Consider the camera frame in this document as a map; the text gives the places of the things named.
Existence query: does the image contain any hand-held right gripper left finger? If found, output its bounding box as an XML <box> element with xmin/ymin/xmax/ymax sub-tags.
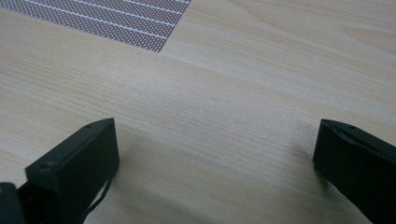
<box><xmin>18</xmin><ymin>117</ymin><xmax>121</xmax><ymax>224</ymax></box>

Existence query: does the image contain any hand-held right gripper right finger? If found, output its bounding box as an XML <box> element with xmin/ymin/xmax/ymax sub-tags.
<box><xmin>312</xmin><ymin>119</ymin><xmax>396</xmax><ymax>224</ymax></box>

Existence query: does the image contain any striped woven placemat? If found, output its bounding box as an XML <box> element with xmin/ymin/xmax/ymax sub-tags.
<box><xmin>0</xmin><ymin>0</ymin><xmax>192</xmax><ymax>53</ymax></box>

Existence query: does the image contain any thin black cord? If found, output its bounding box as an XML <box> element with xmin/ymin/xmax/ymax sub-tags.
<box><xmin>83</xmin><ymin>178</ymin><xmax>114</xmax><ymax>220</ymax></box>

